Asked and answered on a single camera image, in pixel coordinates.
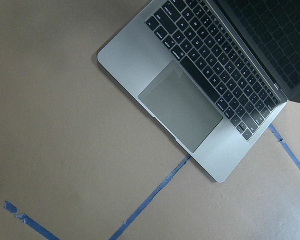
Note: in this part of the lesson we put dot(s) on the silver laptop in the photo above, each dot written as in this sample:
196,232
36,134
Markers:
213,73

